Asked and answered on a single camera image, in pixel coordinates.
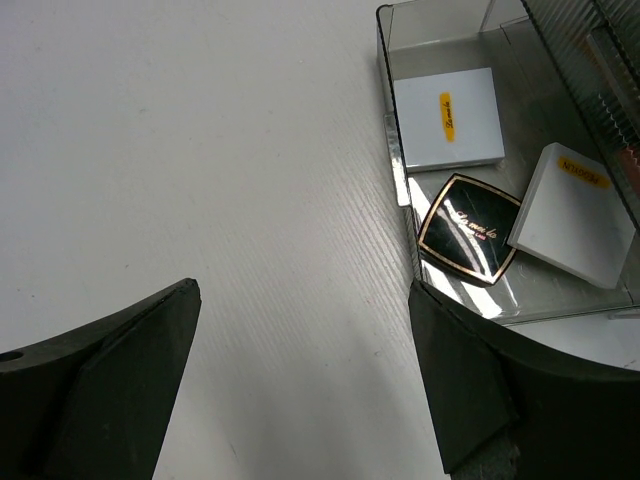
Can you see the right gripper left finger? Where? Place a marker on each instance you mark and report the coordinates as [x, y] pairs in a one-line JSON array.
[[95, 402]]

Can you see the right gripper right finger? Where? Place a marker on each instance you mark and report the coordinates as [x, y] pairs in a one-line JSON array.
[[504, 406]]

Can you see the black gold compact case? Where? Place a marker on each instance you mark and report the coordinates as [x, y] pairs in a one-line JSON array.
[[467, 227]]

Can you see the red lip gloss tube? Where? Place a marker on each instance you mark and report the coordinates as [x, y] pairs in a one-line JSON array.
[[629, 163]]

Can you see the clear acrylic drawer organizer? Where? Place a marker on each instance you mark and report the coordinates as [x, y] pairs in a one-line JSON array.
[[563, 72]]

